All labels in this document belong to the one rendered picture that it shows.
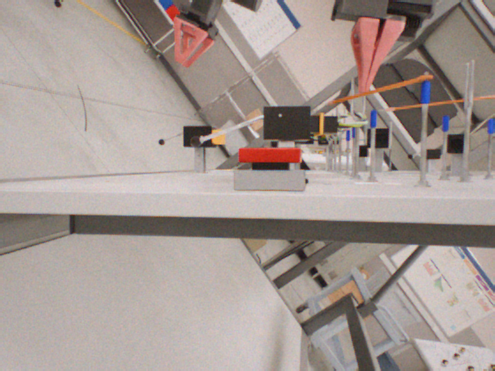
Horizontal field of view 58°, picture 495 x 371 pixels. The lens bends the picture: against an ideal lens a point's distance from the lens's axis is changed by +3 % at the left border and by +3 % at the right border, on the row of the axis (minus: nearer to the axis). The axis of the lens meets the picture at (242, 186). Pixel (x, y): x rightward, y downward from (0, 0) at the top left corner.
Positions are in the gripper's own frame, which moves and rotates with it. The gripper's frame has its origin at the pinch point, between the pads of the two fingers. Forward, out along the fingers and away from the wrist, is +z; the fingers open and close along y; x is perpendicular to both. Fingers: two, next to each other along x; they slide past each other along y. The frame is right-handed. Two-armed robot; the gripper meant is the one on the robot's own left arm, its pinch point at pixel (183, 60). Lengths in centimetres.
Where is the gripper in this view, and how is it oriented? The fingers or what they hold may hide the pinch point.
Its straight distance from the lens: 95.1
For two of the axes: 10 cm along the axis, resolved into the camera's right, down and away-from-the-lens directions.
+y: 1.1, -1.1, 9.9
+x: -9.1, -4.2, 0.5
